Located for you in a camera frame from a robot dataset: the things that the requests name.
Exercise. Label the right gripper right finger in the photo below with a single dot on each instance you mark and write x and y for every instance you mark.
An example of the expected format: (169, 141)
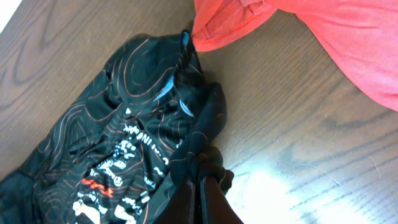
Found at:
(214, 205)

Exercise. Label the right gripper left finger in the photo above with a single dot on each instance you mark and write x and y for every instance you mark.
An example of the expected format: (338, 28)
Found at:
(181, 207)

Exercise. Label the black patterned jersey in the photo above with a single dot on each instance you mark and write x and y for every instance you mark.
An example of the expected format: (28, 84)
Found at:
(121, 149)

